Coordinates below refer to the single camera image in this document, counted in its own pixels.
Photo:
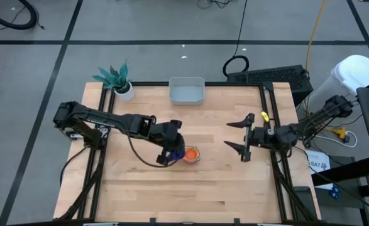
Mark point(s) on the black perforated computer case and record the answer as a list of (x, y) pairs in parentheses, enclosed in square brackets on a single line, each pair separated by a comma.
[(266, 77)]

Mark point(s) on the grey plastic basket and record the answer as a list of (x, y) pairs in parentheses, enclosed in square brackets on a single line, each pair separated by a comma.
[(186, 94)]

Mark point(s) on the white plant pot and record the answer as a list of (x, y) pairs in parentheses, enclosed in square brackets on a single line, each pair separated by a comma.
[(126, 94)]

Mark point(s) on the white printed paper sheet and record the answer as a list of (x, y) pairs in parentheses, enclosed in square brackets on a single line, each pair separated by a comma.
[(317, 157)]

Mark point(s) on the yellow tag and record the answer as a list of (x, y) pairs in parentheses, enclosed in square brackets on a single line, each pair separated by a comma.
[(265, 116)]

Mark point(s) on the dark tablet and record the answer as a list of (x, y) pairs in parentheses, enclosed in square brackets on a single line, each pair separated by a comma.
[(303, 201)]

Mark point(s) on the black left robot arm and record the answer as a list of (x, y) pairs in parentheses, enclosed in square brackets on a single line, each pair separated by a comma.
[(108, 120)]

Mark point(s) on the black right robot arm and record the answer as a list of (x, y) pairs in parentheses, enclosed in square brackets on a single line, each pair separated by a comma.
[(313, 122)]

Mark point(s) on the black aluminium table frame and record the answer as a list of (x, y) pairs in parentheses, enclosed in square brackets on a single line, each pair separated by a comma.
[(152, 83)]

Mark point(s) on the indigo measuring cup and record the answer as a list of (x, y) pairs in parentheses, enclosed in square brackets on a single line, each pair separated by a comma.
[(176, 155)]

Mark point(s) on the small blue object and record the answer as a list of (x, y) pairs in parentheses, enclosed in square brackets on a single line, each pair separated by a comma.
[(335, 192)]

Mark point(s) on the green snake plant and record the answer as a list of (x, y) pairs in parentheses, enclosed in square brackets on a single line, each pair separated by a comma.
[(113, 78)]

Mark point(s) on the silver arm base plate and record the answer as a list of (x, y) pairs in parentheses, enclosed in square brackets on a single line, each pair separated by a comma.
[(75, 135)]

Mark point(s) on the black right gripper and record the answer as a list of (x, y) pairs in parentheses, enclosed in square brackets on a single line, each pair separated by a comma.
[(262, 138)]

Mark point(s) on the yellow power plug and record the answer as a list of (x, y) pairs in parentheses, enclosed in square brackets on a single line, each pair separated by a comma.
[(339, 132)]

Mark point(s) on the yellow measuring cup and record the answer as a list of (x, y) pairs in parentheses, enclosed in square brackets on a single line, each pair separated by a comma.
[(199, 154)]

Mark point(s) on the white lidded bin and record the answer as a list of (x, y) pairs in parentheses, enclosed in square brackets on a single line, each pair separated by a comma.
[(357, 70)]

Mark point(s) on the black beam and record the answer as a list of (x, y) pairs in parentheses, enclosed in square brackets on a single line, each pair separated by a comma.
[(344, 171)]

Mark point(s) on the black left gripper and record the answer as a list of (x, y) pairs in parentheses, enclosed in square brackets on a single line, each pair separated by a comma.
[(168, 135)]

